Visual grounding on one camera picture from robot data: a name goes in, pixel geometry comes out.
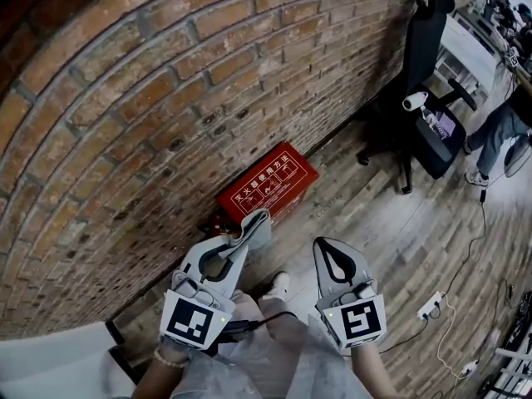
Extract person's left forearm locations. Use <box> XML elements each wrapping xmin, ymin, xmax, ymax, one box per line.
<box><xmin>132</xmin><ymin>342</ymin><xmax>192</xmax><ymax>399</ymax></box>

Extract black bracket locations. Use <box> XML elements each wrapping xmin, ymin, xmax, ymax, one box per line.
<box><xmin>105</xmin><ymin>318</ymin><xmax>126</xmax><ymax>346</ymax></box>
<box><xmin>108</xmin><ymin>346</ymin><xmax>145</xmax><ymax>386</ymax></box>

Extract thin black floor cable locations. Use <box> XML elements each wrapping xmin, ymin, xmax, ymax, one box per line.
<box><xmin>377</xmin><ymin>318</ymin><xmax>430</xmax><ymax>355</ymax></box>

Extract person's light trousers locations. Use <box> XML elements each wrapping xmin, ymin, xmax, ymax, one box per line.
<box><xmin>172</xmin><ymin>288</ymin><xmax>375</xmax><ymax>399</ymax></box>

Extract person's right forearm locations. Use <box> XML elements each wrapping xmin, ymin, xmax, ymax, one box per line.
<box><xmin>351</xmin><ymin>345</ymin><xmax>394</xmax><ymax>399</ymax></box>

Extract grey round stool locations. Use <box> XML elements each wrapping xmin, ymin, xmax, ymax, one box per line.
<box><xmin>504</xmin><ymin>133</ymin><xmax>532</xmax><ymax>179</ymax></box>

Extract white panel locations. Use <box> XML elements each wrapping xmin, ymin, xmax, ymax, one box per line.
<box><xmin>0</xmin><ymin>321</ymin><xmax>136</xmax><ymax>399</ymax></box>

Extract white power strip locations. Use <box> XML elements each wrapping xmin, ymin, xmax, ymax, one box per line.
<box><xmin>416</xmin><ymin>291</ymin><xmax>446</xmax><ymax>322</ymax></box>

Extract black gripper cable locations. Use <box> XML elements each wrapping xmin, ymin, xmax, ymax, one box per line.
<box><xmin>226</xmin><ymin>311</ymin><xmax>298</xmax><ymax>336</ymax></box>

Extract white cable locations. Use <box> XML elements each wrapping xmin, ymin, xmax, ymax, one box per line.
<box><xmin>436</xmin><ymin>293</ymin><xmax>470</xmax><ymax>380</ymax></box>

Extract white shoe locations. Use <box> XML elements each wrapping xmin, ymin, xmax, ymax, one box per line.
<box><xmin>259</xmin><ymin>271</ymin><xmax>291</xmax><ymax>303</ymax></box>

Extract pile of black cables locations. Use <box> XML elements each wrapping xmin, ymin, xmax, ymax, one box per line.
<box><xmin>505</xmin><ymin>291</ymin><xmax>532</xmax><ymax>348</ymax></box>

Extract grey cloth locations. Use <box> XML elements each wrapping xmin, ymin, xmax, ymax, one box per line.
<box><xmin>218</xmin><ymin>208</ymin><xmax>273</xmax><ymax>261</ymax></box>

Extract white table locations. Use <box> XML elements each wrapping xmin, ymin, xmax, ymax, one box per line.
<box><xmin>436</xmin><ymin>8</ymin><xmax>500</xmax><ymax>99</ymax></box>

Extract red fire extinguisher box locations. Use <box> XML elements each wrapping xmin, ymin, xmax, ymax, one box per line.
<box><xmin>215</xmin><ymin>140</ymin><xmax>320</xmax><ymax>226</ymax></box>

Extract long black cable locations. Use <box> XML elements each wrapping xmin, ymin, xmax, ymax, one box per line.
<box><xmin>443</xmin><ymin>188</ymin><xmax>488</xmax><ymax>295</ymax></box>

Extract white metal frame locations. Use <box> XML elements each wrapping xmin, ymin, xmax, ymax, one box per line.
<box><xmin>494</xmin><ymin>345</ymin><xmax>532</xmax><ymax>399</ymax></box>

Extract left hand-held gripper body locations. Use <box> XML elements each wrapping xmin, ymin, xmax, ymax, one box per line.
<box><xmin>160</xmin><ymin>268</ymin><xmax>236</xmax><ymax>351</ymax></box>

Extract clear plastic water bottle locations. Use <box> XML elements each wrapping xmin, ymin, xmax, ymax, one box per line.
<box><xmin>420</xmin><ymin>105</ymin><xmax>448</xmax><ymax>139</ymax></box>

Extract purple packet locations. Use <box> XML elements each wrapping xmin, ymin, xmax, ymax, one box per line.
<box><xmin>436</xmin><ymin>112</ymin><xmax>458</xmax><ymax>136</ymax></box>

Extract white bead bracelet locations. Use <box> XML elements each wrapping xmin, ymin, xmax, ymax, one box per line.
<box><xmin>152</xmin><ymin>348</ymin><xmax>190</xmax><ymax>369</ymax></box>

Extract black office chair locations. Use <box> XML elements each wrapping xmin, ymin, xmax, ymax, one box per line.
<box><xmin>357</xmin><ymin>0</ymin><xmax>479</xmax><ymax>195</ymax></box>

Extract grey wrist strap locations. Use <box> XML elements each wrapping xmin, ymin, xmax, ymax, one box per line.
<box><xmin>160</xmin><ymin>333</ymin><xmax>199</xmax><ymax>363</ymax></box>

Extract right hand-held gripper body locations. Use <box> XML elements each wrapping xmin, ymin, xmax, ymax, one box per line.
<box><xmin>314</xmin><ymin>278</ymin><xmax>387</xmax><ymax>351</ymax></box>

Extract white security camera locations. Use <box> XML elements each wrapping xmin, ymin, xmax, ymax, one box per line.
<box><xmin>401</xmin><ymin>91</ymin><xmax>429</xmax><ymax>112</ymax></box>

